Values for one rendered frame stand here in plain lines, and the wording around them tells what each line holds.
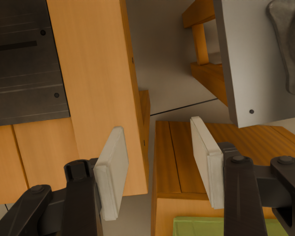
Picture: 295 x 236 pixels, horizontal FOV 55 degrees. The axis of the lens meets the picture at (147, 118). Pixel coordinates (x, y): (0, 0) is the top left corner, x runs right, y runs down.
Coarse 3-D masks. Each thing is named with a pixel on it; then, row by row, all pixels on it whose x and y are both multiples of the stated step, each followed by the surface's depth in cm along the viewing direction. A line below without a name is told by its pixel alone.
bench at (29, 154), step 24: (144, 96) 131; (48, 120) 62; (144, 120) 90; (0, 144) 64; (24, 144) 64; (48, 144) 64; (72, 144) 64; (0, 168) 65; (24, 168) 65; (48, 168) 65; (0, 192) 67
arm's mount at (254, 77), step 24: (216, 0) 55; (240, 0) 52; (264, 0) 51; (216, 24) 59; (240, 24) 53; (264, 24) 52; (240, 48) 54; (264, 48) 54; (240, 72) 55; (264, 72) 55; (240, 96) 56; (264, 96) 56; (288, 96) 56; (240, 120) 57; (264, 120) 57
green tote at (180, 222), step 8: (176, 216) 78; (184, 216) 78; (176, 224) 75; (184, 224) 74; (192, 224) 74; (200, 224) 74; (208, 224) 74; (216, 224) 74; (272, 224) 75; (280, 224) 75; (176, 232) 72; (184, 232) 71; (192, 232) 71; (200, 232) 71; (208, 232) 71; (216, 232) 71; (272, 232) 72; (280, 232) 72
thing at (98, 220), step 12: (72, 168) 13; (84, 168) 13; (72, 180) 13; (84, 180) 13; (72, 192) 12; (84, 192) 12; (72, 204) 11; (84, 204) 11; (96, 204) 12; (72, 216) 10; (84, 216) 10; (96, 216) 11; (72, 228) 10; (84, 228) 10; (96, 228) 9
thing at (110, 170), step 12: (120, 132) 19; (108, 144) 17; (120, 144) 18; (108, 156) 15; (120, 156) 17; (96, 168) 14; (108, 168) 14; (120, 168) 17; (96, 180) 14; (108, 180) 14; (120, 180) 16; (108, 192) 14; (120, 192) 16; (108, 204) 14; (108, 216) 14
